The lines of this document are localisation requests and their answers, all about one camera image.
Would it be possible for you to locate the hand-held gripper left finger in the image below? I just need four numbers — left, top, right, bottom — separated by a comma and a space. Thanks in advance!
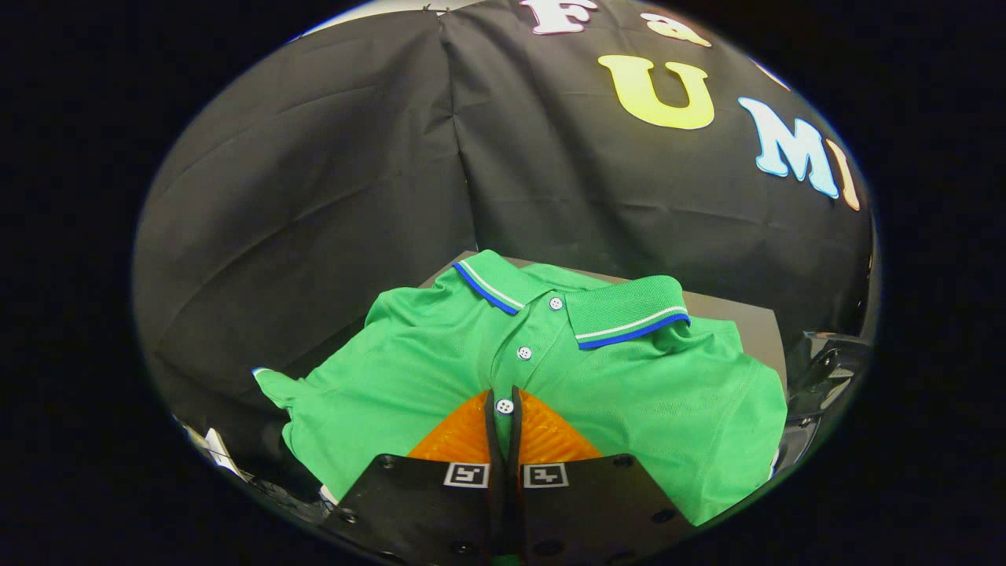
326, 387, 509, 566

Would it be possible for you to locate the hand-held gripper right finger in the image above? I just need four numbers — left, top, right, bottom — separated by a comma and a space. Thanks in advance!
507, 384, 698, 566

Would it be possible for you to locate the green polo shirt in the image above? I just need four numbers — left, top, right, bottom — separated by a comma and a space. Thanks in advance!
251, 249, 789, 527

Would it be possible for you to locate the white card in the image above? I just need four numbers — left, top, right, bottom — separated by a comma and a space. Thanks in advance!
187, 424, 246, 480

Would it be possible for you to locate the black backdrop cloth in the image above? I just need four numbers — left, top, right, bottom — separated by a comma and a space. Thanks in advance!
132, 0, 875, 445

